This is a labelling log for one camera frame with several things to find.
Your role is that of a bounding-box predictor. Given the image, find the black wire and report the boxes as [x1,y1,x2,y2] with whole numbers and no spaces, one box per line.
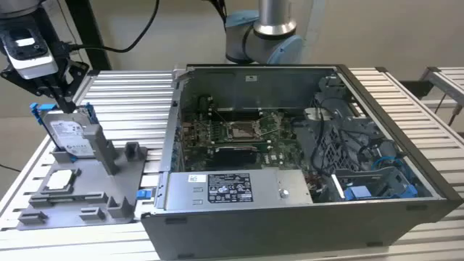
[311,98,363,175]

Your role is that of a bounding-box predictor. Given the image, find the blue bay clip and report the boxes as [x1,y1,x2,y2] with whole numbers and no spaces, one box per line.
[343,185,372,201]

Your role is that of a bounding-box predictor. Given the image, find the hard disk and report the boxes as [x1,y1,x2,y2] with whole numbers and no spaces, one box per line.
[28,102,102,158]

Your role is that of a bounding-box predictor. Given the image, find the slatted metal side table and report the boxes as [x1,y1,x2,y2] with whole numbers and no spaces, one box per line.
[419,66,464,110]

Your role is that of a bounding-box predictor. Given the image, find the silver power supply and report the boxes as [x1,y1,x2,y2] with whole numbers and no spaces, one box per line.
[164,170,315,212]

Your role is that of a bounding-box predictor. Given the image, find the grey disk bay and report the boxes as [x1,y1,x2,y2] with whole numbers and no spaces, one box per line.
[331,166,419,202]

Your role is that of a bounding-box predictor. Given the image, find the black camera cable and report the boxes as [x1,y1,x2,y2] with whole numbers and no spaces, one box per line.
[58,0,160,54]

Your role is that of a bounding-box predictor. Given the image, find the CPU socket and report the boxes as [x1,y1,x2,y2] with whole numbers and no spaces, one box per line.
[224,121,264,142]

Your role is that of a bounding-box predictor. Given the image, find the black graphics card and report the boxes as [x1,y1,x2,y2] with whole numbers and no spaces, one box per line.
[214,146,259,167]

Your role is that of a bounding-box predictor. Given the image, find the black upright post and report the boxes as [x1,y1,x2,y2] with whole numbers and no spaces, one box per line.
[68,0,114,72]

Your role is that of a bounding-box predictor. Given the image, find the black table bracket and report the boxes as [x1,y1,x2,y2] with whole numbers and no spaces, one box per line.
[400,79,435,100]

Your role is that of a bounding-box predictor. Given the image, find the silver CPU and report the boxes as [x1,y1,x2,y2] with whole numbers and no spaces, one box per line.
[47,170,79,190]

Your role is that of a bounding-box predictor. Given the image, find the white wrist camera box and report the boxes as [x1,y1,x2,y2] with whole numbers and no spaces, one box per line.
[0,29,60,80]

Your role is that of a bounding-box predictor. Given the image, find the green motherboard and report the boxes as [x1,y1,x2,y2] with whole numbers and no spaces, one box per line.
[179,108,316,171]

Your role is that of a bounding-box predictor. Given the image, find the black open PC case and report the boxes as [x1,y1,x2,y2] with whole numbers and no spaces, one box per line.
[139,64,464,261]

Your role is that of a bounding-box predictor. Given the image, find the grey parts rack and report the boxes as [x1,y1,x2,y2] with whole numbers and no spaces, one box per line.
[16,123,150,232]

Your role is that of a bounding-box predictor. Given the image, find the grey perforated drive cage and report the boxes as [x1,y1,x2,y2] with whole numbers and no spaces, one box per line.
[294,92,400,175]

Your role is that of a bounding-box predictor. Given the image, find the blue wire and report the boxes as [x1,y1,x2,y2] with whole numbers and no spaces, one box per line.
[372,156,410,178]

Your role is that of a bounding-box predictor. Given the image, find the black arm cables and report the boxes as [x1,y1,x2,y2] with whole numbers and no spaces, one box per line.
[208,0,230,28]

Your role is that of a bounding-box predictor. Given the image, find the thin locking lever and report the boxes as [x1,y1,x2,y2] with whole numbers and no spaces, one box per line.
[215,109,234,125]

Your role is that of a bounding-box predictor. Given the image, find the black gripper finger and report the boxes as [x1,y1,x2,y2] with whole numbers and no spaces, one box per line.
[63,61,91,113]
[0,64,70,113]

